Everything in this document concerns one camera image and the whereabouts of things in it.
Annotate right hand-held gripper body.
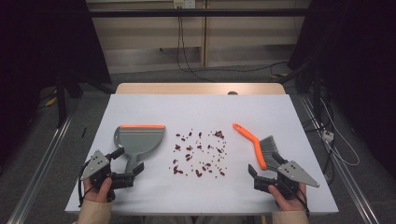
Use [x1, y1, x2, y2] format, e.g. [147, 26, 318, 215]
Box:
[253, 160, 320, 201]

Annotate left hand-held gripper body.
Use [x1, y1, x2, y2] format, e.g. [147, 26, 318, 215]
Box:
[79, 149, 135, 190]

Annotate orange brush with grey bristles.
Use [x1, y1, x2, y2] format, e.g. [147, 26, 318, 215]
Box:
[232, 122, 283, 172]

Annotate grey dustpan with orange lip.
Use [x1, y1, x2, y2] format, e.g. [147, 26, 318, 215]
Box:
[113, 124, 166, 175]

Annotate mixed red and green beans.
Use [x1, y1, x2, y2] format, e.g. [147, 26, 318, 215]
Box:
[169, 128, 228, 179]

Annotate person's left hand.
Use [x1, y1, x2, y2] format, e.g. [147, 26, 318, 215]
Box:
[82, 176, 114, 204]

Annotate person's right hand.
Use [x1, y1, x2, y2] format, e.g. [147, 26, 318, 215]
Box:
[268, 182, 307, 213]

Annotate white table cover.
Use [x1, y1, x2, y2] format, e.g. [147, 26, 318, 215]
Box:
[64, 93, 340, 217]

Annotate black metal stand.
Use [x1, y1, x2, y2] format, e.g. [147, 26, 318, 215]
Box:
[55, 73, 68, 129]

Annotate wooden table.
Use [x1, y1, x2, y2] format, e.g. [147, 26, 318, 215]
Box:
[115, 82, 287, 95]

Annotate black curtain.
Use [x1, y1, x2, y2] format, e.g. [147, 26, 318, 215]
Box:
[0, 0, 112, 162]
[288, 0, 396, 178]

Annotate black horizontal bar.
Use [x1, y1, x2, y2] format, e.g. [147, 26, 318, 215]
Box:
[88, 8, 309, 18]

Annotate left hand-held gripper black cable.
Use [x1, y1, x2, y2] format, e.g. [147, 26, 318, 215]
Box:
[78, 161, 92, 208]

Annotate hand-held gripper black cable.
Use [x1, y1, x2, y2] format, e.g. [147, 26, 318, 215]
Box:
[78, 161, 92, 208]
[292, 183, 311, 217]

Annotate right hand-held gripper black cable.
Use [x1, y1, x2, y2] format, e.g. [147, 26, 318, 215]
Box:
[292, 183, 311, 217]

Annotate aluminium floor rail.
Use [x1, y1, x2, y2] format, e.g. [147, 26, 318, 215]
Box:
[7, 115, 74, 224]
[300, 94, 379, 224]

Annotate white cable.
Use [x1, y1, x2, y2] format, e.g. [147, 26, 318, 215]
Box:
[320, 97, 361, 167]

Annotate black cable bundle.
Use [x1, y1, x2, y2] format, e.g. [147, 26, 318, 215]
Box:
[295, 71, 336, 175]

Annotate black floor cable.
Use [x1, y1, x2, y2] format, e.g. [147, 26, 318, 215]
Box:
[186, 61, 289, 74]

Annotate black hanging cable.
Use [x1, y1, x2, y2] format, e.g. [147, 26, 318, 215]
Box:
[176, 15, 217, 83]

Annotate white wall socket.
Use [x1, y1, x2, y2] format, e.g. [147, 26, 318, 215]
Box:
[173, 0, 196, 9]

